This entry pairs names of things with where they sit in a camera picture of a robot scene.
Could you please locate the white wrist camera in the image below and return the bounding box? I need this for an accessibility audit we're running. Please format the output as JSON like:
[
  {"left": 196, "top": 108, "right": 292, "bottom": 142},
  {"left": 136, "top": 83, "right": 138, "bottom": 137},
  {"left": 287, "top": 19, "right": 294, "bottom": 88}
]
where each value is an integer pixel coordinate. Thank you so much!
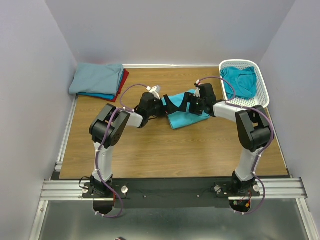
[
  {"left": 194, "top": 86, "right": 201, "bottom": 98},
  {"left": 146, "top": 85, "right": 161, "bottom": 100}
]

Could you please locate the folded red t-shirt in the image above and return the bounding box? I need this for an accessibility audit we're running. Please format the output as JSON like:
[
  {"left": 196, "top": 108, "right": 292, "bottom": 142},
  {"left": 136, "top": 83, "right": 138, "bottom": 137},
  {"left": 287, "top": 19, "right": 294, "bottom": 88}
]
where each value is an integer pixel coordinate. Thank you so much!
[{"left": 101, "top": 69, "right": 130, "bottom": 103}]

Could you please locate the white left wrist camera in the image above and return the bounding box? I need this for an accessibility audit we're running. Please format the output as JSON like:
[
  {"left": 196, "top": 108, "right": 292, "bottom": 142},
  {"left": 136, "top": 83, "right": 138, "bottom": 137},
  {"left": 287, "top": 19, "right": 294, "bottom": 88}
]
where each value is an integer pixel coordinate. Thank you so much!
[{"left": 146, "top": 85, "right": 161, "bottom": 100}]

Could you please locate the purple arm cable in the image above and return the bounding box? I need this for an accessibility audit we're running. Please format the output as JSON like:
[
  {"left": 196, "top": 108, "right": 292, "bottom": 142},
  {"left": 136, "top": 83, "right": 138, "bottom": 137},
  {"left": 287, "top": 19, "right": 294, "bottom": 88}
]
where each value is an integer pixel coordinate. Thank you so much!
[
  {"left": 94, "top": 83, "right": 151, "bottom": 219},
  {"left": 196, "top": 76, "right": 275, "bottom": 176}
]

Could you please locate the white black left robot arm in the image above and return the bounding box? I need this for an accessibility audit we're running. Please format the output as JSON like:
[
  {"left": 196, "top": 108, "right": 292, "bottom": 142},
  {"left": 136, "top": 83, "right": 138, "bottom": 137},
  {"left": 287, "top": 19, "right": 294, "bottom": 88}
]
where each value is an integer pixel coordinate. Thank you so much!
[{"left": 89, "top": 92, "right": 190, "bottom": 196}]

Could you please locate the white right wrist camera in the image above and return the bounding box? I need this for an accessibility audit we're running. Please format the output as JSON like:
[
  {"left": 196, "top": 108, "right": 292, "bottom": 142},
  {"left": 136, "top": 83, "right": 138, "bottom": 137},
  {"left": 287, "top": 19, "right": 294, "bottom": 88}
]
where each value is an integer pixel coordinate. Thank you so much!
[{"left": 194, "top": 86, "right": 201, "bottom": 98}]

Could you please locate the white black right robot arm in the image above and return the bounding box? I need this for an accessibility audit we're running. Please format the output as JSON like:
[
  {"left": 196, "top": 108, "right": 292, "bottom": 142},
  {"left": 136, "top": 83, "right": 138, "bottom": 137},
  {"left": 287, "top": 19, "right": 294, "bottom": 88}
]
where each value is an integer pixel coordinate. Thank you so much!
[{"left": 181, "top": 83, "right": 275, "bottom": 195}]

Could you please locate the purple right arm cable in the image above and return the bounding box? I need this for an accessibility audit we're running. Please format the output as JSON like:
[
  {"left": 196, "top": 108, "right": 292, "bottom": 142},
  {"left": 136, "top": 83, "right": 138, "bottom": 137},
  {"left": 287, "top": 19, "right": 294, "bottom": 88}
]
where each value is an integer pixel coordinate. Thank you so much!
[{"left": 196, "top": 76, "right": 275, "bottom": 176}]

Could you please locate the teal t-shirt in basket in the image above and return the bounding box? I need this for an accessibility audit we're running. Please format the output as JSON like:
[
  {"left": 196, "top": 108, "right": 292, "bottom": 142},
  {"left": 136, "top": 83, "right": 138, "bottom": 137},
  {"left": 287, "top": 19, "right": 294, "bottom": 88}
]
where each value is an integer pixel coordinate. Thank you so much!
[{"left": 220, "top": 66, "right": 257, "bottom": 100}]

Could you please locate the folded blue t-shirt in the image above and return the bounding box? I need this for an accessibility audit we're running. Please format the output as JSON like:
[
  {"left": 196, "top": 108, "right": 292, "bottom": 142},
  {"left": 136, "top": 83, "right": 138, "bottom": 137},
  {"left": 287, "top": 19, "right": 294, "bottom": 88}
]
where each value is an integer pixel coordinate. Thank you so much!
[{"left": 77, "top": 73, "right": 125, "bottom": 101}]

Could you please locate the bright cyan t-shirt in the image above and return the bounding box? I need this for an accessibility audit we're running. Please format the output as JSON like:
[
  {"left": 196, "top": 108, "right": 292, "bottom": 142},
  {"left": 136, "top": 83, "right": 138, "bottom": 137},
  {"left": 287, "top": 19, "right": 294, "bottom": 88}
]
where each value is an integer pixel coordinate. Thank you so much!
[{"left": 161, "top": 89, "right": 210, "bottom": 130}]

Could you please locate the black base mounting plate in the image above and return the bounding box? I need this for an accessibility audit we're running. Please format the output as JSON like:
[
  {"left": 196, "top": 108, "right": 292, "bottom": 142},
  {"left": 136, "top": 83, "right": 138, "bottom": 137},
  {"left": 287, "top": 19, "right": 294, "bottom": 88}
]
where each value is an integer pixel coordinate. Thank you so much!
[{"left": 79, "top": 177, "right": 261, "bottom": 216}]

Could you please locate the white perforated laundry basket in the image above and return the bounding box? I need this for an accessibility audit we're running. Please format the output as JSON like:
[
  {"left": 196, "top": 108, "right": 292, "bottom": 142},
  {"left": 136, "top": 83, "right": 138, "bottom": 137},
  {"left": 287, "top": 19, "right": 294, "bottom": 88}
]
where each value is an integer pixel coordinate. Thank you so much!
[{"left": 219, "top": 59, "right": 270, "bottom": 108}]

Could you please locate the folded grey-blue t-shirt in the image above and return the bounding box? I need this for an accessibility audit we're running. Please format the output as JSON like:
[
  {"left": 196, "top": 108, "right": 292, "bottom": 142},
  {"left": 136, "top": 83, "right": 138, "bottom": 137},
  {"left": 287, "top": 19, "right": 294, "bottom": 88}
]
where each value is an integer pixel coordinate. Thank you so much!
[{"left": 68, "top": 63, "right": 124, "bottom": 95}]

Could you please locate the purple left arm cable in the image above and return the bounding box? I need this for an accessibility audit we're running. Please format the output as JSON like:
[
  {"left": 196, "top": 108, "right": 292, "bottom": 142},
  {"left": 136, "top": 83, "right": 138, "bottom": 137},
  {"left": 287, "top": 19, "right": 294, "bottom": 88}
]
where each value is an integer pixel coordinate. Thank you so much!
[{"left": 94, "top": 83, "right": 151, "bottom": 219}]

